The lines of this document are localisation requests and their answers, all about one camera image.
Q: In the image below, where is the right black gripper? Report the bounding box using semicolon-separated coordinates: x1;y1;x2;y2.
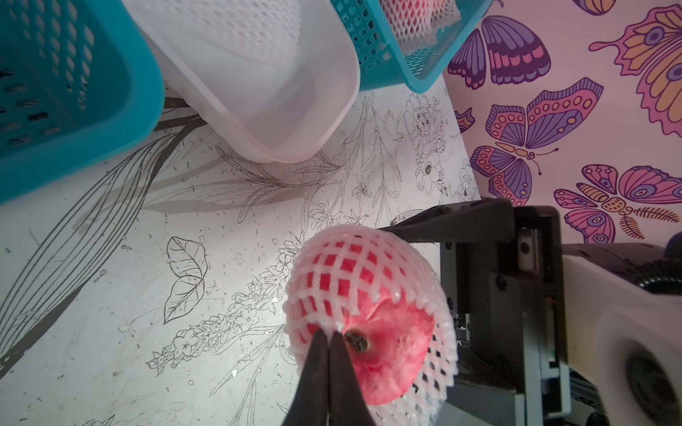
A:
382;199;571;425

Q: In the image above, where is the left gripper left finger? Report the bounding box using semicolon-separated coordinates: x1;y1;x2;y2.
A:
282;329;330;426

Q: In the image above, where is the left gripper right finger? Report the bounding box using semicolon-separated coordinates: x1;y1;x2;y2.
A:
329;332;375;426

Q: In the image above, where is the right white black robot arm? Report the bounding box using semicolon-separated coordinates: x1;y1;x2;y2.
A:
390;199;681;425

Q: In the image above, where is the right teal plastic basket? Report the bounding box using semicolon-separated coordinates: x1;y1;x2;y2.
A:
331;0;492;93

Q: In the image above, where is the teal plastic basket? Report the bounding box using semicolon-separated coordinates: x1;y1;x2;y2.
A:
331;0;492;93
1;0;164;202

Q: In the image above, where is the netted apple in basket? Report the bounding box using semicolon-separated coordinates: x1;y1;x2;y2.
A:
379;0;462;44

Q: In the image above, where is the white plastic tray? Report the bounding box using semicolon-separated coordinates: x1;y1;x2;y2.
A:
125;1;360;163

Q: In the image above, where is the left teal plastic basket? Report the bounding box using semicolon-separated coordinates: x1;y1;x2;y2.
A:
1;0;164;202

